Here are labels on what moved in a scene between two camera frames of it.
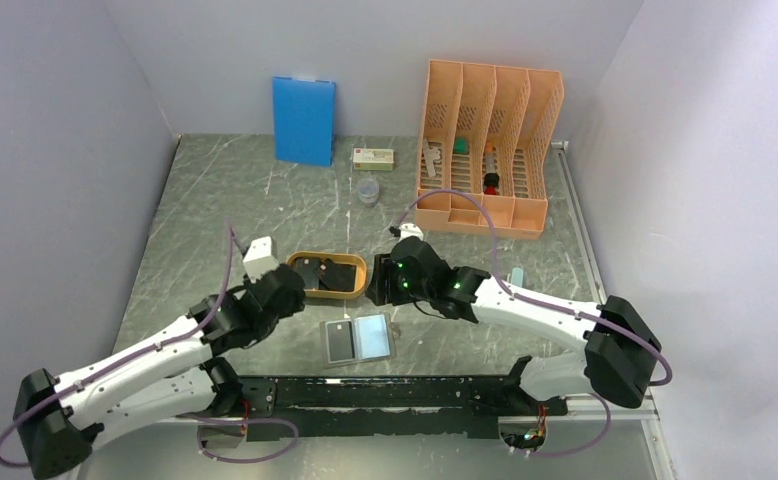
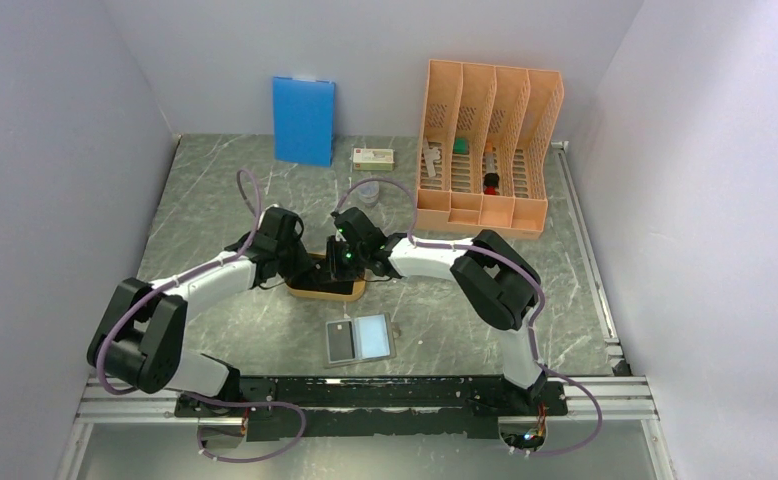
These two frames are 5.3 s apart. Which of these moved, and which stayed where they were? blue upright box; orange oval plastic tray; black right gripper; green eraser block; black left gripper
Moved: black left gripper; black right gripper
Stayed: orange oval plastic tray; blue upright box; green eraser block
